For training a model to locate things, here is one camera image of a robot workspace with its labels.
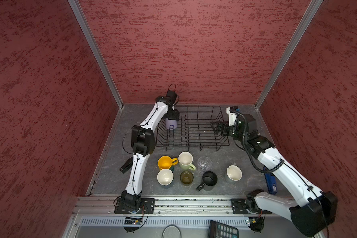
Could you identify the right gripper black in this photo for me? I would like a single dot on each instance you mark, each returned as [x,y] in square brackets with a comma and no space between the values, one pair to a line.
[219,124]

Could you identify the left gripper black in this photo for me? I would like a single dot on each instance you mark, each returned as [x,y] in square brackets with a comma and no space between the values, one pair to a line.
[175,116]

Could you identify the lavender plastic cup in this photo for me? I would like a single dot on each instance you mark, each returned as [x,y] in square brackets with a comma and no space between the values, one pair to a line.
[171,124]

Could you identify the white ceramic mug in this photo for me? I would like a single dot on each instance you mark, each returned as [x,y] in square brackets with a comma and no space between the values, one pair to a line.
[233,174]

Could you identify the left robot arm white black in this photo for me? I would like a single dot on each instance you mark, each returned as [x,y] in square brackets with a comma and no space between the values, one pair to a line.
[143,143]

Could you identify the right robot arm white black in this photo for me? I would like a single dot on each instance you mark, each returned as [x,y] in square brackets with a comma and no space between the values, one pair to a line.
[311,210]

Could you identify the clear glass tumbler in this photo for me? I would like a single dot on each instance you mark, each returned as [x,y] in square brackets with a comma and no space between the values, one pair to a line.
[204,164]

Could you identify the yellow mug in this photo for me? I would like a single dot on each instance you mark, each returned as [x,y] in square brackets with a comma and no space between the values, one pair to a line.
[166,162]

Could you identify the black mug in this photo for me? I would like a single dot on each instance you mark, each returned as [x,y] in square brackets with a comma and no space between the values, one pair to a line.
[208,182]

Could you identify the olive green glass cup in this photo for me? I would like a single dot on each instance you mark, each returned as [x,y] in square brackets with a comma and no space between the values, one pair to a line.
[186,178]

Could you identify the white cup dark green base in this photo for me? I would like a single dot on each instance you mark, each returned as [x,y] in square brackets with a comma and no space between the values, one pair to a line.
[165,177]

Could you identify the black stapler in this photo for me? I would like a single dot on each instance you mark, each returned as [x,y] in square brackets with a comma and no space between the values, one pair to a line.
[127,165]

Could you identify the blue stapler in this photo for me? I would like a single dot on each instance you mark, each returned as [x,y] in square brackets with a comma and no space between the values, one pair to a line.
[271,183]

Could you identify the black calculator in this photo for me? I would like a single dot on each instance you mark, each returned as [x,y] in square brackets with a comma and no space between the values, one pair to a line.
[220,230]

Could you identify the round grey disc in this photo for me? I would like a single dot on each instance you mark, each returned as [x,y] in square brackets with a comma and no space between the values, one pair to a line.
[171,232]

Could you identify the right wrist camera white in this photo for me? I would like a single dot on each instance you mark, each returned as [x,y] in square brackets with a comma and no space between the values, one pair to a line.
[232,116]

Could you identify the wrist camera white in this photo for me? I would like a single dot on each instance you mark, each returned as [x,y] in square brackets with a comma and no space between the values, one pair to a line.
[232,116]
[172,96]

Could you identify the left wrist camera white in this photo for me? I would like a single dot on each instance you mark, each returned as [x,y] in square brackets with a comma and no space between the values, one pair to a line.
[172,96]

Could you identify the black wire dish rack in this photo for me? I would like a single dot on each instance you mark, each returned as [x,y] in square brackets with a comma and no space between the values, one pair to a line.
[193,130]

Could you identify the cream mug green handle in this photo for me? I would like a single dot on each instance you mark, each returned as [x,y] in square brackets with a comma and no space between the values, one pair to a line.
[185,160]

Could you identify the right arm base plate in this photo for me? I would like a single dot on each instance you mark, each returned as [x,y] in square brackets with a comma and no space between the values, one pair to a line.
[241,206]

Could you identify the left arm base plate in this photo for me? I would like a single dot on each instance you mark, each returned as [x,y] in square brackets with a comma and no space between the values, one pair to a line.
[141,206]

